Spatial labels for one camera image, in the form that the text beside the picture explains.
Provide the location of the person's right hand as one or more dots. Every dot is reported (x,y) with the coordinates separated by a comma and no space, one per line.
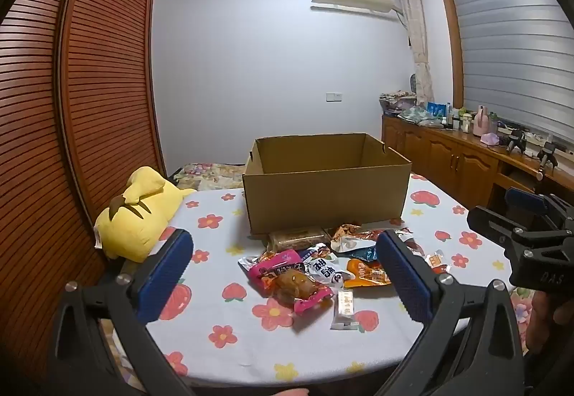
(545,319)

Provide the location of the white and blue snack packet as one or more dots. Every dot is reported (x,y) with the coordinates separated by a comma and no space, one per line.
(325,268)

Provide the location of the small blue snack packet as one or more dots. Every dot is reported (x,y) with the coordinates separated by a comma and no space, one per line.
(365,253)

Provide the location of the small white orange snack packet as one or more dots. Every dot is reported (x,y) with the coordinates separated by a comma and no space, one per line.
(436,261)

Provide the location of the brown cardboard box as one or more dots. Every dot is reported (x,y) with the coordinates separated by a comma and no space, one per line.
(327,194)

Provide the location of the pink snack packet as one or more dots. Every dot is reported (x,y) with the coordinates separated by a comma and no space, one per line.
(278,275)

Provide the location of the wooden cabinet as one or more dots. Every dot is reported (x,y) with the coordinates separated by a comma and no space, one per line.
(448,158)

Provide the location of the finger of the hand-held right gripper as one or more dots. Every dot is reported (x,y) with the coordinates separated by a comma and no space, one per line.
(493,223)
(522,198)

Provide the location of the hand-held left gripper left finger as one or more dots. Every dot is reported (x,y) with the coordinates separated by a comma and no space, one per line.
(165,277)

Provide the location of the brown bar snack packet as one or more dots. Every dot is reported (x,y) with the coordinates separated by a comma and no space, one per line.
(296,239)

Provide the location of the red shrimp print snack packet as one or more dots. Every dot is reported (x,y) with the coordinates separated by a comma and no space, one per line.
(354,234)

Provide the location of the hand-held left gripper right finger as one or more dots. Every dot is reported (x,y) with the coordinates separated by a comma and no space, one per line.
(403,277)

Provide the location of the small black tripod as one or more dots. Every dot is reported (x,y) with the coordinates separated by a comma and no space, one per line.
(515,140)
(547,156)

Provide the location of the pile of folded cloths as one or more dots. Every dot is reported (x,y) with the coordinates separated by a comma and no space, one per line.
(397,102)

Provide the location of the grey window blind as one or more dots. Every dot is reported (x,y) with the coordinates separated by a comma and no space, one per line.
(511,55)

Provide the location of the wooden slatted wardrobe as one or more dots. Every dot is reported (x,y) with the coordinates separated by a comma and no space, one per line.
(89,86)

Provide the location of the green cap bottle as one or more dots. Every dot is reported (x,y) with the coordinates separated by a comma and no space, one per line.
(493,122)

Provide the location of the patterned quilt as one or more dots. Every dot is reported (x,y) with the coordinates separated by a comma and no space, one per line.
(208,174)

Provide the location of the white wall socket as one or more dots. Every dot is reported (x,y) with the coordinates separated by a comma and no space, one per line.
(334,97)

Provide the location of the pink bottle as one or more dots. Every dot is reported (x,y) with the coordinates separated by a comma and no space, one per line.
(483,122)

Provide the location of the small round fan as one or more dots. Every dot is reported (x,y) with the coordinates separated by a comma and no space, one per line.
(413,85)

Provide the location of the yellow plush toy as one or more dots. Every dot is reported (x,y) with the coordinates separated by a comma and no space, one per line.
(134,216)

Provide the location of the blue box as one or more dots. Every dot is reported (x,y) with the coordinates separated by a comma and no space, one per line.
(436,110)

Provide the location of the green patterned cloth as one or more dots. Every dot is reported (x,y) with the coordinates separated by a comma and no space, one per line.
(419,116)

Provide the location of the light patterned curtain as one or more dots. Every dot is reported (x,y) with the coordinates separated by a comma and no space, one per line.
(417,37)

